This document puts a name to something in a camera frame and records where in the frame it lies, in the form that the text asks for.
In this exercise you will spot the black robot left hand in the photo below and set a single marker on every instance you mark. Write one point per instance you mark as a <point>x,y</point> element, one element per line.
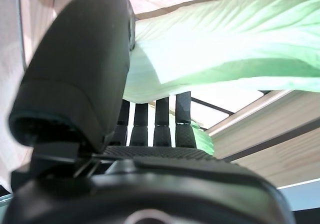
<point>75,59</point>

